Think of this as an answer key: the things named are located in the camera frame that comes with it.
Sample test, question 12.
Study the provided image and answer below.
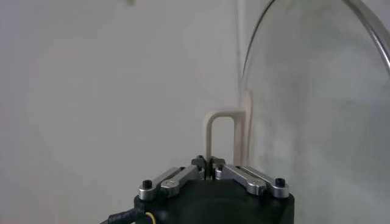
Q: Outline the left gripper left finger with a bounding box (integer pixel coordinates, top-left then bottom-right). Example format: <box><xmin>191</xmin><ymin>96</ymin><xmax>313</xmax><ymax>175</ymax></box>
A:
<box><xmin>137</xmin><ymin>155</ymin><xmax>208</xmax><ymax>201</ymax></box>

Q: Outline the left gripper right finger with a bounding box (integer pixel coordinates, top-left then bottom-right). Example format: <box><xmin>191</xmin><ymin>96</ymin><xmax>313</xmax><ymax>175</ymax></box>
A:
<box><xmin>211</xmin><ymin>155</ymin><xmax>290</xmax><ymax>199</ymax></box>

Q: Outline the round glass lid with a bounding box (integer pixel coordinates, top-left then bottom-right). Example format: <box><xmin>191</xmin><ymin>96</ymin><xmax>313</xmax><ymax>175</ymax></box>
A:
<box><xmin>203</xmin><ymin>0</ymin><xmax>390</xmax><ymax>224</ymax></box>

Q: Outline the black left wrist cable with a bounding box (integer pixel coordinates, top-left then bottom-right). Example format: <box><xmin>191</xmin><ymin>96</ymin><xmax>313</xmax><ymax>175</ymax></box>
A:
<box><xmin>100</xmin><ymin>206</ymin><xmax>157</xmax><ymax>224</ymax></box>

